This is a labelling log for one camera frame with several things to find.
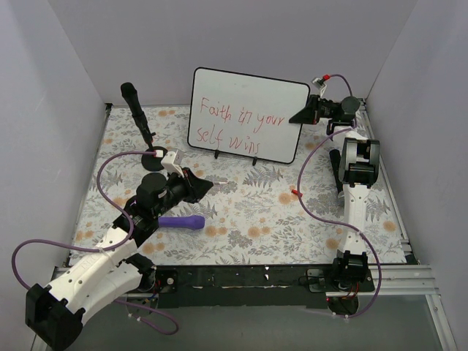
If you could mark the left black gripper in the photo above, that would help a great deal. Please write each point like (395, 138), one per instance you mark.
(189, 184)

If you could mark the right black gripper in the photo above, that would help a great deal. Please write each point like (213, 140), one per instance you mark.
(316, 110)

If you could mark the white whiteboard black frame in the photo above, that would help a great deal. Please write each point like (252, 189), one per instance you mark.
(245, 115)

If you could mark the red marker cap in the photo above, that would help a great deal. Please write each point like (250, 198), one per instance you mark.
(296, 193)

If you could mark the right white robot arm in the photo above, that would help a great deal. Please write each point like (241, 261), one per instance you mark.
(355, 169)

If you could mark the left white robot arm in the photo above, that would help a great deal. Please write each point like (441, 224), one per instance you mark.
(58, 312)

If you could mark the purple foam microphone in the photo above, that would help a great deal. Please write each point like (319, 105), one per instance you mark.
(193, 222)

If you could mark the black silver microphone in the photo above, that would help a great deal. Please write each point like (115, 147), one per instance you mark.
(335, 158)

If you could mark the black round microphone stand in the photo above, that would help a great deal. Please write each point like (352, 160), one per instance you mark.
(152, 162)

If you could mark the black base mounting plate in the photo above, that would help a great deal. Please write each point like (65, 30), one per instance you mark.
(252, 285)

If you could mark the black microphone on stand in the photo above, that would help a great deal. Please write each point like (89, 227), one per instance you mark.
(129, 94)

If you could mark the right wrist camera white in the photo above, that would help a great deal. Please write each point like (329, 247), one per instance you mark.
(320, 84)

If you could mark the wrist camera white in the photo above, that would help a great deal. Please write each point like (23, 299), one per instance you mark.
(320, 84)
(169, 161)

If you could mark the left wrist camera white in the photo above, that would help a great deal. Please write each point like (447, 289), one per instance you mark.
(169, 161)

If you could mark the wire whiteboard easel stand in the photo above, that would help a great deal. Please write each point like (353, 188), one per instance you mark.
(253, 160)

